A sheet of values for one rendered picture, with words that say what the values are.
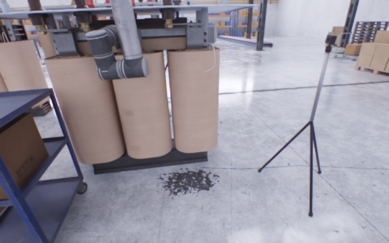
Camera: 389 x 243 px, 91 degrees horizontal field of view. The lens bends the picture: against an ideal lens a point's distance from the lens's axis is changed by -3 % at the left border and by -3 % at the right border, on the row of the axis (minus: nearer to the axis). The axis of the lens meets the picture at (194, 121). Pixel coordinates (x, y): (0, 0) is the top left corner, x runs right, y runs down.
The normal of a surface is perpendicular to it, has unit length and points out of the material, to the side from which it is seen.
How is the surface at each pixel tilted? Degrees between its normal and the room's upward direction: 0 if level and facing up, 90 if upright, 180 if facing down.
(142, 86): 90
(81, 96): 90
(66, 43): 90
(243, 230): 0
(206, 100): 90
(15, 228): 0
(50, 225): 0
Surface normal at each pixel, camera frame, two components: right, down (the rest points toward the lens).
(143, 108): 0.15, 0.43
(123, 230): -0.03, -0.90
